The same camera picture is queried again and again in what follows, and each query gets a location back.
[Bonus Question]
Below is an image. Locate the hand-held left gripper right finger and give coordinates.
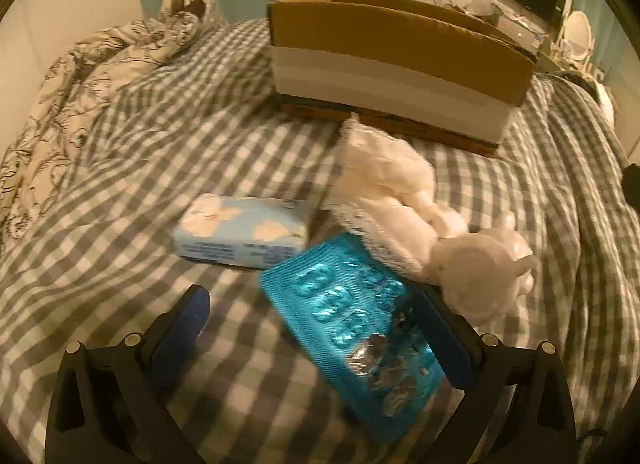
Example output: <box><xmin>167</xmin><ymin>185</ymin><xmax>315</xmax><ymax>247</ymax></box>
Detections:
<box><xmin>413</xmin><ymin>286</ymin><xmax>579</xmax><ymax>464</ymax></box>

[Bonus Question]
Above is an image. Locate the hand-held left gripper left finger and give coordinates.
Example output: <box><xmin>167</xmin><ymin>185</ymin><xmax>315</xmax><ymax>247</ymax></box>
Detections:
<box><xmin>45</xmin><ymin>284</ymin><xmax>211</xmax><ymax>464</ymax></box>

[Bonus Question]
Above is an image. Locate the blue pill blister pack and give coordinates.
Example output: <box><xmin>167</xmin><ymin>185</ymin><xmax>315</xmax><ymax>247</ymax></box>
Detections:
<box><xmin>260</xmin><ymin>233</ymin><xmax>463</xmax><ymax>444</ymax></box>

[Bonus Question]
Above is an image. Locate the blue tissue pack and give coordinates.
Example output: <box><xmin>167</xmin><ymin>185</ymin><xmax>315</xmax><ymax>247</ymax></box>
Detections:
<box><xmin>172</xmin><ymin>194</ymin><xmax>311</xmax><ymax>270</ymax></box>

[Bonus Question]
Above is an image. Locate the white plush toy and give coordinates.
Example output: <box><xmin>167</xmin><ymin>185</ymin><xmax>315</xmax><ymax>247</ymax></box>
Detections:
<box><xmin>320</xmin><ymin>117</ymin><xmax>542</xmax><ymax>327</ymax></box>

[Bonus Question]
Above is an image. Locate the cardboard box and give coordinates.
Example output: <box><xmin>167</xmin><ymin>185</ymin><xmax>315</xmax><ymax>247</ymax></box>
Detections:
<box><xmin>266</xmin><ymin>0</ymin><xmax>538</xmax><ymax>158</ymax></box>

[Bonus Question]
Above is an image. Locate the grey checkered blanket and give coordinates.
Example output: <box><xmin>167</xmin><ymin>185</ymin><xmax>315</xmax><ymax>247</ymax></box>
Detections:
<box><xmin>0</xmin><ymin>19</ymin><xmax>640</xmax><ymax>464</ymax></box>

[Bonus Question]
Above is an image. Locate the floral patterned quilt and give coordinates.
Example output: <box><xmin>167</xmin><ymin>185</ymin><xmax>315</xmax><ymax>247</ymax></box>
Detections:
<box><xmin>0</xmin><ymin>0</ymin><xmax>223</xmax><ymax>250</ymax></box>

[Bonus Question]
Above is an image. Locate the white round mirror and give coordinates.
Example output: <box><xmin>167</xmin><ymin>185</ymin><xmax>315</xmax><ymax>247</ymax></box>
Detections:
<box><xmin>560</xmin><ymin>10</ymin><xmax>593</xmax><ymax>68</ymax></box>

